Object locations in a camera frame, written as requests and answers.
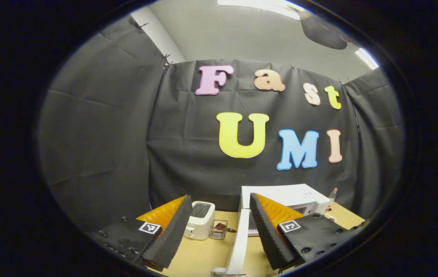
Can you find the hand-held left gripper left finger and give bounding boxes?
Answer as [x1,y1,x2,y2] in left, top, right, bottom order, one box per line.
[91,195,194,270]

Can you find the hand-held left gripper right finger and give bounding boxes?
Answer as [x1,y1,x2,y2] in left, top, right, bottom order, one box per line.
[249,192,358,271]

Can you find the white microwave oven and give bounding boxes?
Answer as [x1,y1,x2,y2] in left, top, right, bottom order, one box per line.
[211,184,331,277]

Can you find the white toaster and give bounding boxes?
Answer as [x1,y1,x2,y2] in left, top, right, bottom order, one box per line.
[184,201,216,241]

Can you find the small clear container brown contents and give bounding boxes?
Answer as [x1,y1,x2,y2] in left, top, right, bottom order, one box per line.
[210,219,237,240]

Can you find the clear plastic water bottle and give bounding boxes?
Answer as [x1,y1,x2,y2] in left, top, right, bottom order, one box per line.
[326,188,339,212]

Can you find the black backdrop cloth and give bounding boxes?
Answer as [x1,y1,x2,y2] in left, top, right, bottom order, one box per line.
[38,15,406,231]

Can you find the small ceiling light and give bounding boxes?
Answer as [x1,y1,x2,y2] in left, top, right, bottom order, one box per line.
[355,48,379,70]

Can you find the dark rounded object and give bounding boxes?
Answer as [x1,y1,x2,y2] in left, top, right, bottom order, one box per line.
[297,8,348,50]

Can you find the long ceiling light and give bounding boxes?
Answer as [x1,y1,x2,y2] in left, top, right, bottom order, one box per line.
[218,0,304,20]

